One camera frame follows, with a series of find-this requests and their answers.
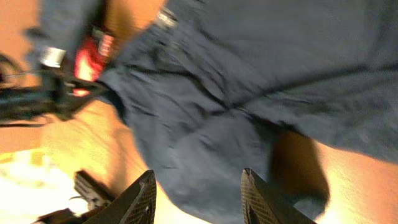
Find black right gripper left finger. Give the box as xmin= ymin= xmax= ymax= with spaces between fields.
xmin=83 ymin=170 xmax=157 ymax=224

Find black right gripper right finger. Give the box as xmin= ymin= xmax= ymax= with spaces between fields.
xmin=241 ymin=168 xmax=315 ymax=224

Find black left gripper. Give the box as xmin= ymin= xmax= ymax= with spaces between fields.
xmin=1 ymin=70 xmax=107 ymax=126

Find folded red garment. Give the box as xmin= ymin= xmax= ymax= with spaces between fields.
xmin=74 ymin=37 xmax=108 ymax=82

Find navy blue shorts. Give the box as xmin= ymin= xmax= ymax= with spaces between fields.
xmin=24 ymin=0 xmax=397 ymax=223

